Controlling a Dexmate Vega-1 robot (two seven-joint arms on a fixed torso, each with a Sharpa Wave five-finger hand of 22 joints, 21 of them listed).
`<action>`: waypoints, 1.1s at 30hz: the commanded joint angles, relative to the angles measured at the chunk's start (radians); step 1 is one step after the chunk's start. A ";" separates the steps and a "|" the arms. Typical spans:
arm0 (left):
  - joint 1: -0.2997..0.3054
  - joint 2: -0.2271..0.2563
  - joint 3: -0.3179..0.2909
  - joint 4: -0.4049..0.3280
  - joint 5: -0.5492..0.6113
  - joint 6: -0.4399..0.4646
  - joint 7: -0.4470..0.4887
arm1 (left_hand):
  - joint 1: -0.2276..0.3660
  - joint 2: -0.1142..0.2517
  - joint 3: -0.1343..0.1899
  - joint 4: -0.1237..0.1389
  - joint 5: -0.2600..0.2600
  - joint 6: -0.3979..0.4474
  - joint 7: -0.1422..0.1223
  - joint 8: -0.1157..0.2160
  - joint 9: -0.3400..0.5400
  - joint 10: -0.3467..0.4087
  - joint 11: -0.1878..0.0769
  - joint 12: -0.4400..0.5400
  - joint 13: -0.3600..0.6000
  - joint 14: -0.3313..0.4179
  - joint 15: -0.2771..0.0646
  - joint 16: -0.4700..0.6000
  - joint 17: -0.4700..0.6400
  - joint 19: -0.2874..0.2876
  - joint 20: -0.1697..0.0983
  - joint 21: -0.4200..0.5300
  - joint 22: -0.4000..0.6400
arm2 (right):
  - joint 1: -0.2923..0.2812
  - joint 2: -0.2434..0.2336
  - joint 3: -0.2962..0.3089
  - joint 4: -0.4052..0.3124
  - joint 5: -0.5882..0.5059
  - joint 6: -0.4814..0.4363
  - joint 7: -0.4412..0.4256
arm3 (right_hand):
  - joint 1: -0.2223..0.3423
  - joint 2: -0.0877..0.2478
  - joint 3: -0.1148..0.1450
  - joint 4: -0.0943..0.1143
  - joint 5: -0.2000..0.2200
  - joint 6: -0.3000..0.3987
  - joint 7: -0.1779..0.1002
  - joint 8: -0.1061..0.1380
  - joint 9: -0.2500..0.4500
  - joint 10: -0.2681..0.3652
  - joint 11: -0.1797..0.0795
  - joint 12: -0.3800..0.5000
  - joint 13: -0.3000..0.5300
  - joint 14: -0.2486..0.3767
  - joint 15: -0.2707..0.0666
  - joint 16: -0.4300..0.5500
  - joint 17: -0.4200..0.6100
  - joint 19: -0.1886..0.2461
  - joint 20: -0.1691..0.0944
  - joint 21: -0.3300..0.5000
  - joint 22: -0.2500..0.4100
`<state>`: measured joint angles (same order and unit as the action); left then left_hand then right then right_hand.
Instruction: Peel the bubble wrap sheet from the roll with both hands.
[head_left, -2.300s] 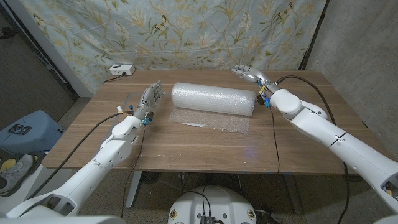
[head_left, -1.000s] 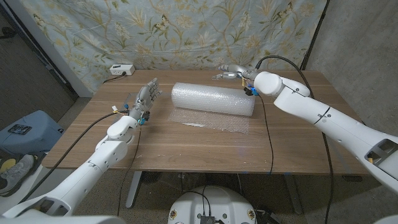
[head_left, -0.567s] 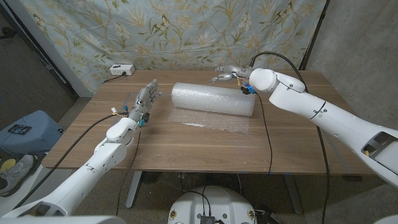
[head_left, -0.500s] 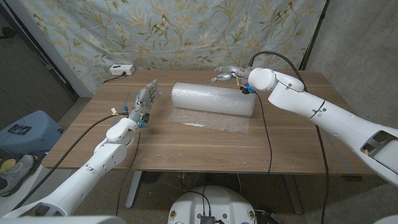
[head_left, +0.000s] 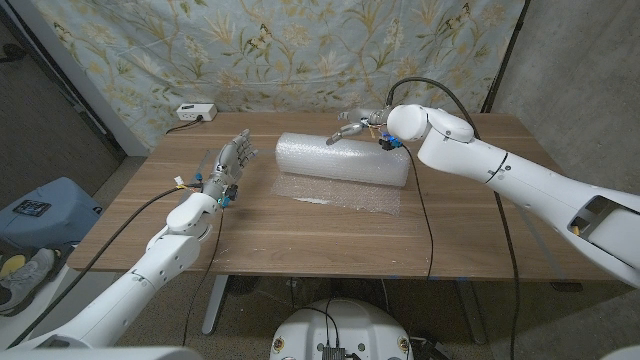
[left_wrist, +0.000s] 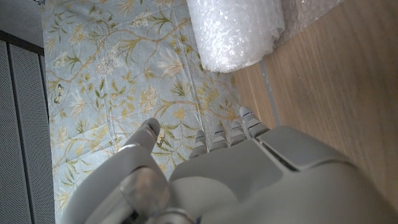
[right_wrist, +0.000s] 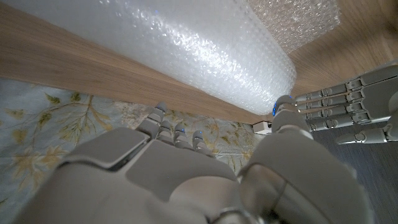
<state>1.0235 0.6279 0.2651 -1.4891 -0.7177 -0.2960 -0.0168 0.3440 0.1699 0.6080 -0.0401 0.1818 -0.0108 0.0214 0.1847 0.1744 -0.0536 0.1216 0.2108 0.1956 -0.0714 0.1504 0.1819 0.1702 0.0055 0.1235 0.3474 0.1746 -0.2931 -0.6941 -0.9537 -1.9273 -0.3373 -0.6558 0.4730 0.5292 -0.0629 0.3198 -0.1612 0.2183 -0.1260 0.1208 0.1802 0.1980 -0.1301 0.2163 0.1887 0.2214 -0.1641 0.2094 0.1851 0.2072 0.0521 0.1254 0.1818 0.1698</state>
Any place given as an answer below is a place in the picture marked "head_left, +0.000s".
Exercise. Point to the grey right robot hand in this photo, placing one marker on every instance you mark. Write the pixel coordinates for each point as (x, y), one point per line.
(375, 117)

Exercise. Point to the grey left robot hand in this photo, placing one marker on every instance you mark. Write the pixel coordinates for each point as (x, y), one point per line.
(230, 162)

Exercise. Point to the clear bubble wrap roll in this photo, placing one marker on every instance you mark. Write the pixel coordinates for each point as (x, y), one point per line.
(345, 160)

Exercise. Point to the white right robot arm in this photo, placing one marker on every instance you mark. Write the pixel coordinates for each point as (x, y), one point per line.
(525, 175)

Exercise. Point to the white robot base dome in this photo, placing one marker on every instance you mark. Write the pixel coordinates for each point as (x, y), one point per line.
(350, 325)

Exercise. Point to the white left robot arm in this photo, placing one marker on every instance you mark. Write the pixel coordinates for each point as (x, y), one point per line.
(150, 270)

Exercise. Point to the white power strip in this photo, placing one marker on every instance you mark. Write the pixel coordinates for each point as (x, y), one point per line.
(196, 112)

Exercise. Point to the floral printed backdrop cloth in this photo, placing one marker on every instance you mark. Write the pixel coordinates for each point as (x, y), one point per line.
(300, 50)

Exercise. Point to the black backdrop stand pole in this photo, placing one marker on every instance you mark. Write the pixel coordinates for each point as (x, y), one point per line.
(502, 62)

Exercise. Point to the grey metal table leg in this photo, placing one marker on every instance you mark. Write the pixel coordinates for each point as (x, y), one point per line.
(472, 315)
(215, 305)

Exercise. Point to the blue plastic storage bin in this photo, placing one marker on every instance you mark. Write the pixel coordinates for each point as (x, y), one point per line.
(60, 220)

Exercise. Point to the black label with white print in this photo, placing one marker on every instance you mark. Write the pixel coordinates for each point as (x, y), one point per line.
(31, 208)

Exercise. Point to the white robot torso shell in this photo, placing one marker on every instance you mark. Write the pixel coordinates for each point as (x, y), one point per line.
(100, 354)

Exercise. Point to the grey sneaker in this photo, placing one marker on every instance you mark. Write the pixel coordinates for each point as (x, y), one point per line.
(25, 280)

